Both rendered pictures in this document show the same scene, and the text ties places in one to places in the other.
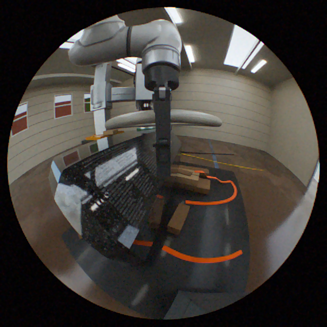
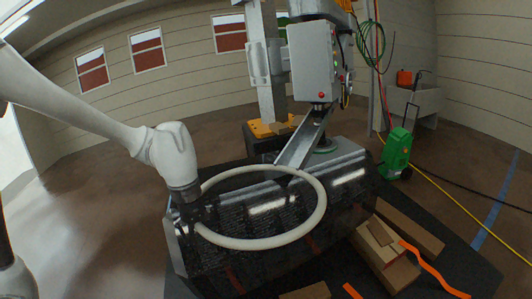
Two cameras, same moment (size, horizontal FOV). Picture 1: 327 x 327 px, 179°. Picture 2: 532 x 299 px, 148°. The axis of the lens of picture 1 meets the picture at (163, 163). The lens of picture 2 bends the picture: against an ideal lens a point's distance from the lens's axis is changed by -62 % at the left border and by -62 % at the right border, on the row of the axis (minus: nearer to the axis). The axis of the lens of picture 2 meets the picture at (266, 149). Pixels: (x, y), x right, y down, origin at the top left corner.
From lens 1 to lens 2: 66 cm
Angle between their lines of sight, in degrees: 48
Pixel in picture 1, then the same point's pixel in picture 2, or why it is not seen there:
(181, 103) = (467, 45)
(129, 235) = (195, 271)
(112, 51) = not seen: hidden behind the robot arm
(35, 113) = (179, 43)
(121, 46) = not seen: hidden behind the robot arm
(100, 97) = (261, 68)
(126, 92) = not seen: hidden behind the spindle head
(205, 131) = (515, 127)
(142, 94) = (303, 92)
